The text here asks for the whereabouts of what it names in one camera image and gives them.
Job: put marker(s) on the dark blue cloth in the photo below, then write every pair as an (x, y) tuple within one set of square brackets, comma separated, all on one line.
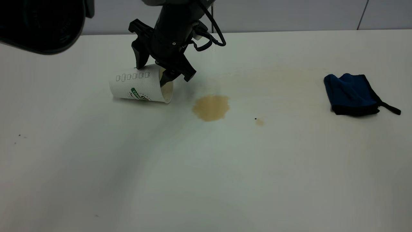
[(351, 93)]

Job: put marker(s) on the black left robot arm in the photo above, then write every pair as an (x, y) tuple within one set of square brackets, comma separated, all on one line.
[(42, 25)]

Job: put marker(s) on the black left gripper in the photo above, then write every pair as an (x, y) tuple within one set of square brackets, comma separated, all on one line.
[(170, 42)]

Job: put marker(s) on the white paper coffee cup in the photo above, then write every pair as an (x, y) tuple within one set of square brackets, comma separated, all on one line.
[(135, 87)]

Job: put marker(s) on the brown coffee spill puddle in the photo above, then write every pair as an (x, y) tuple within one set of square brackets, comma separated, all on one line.
[(210, 108)]

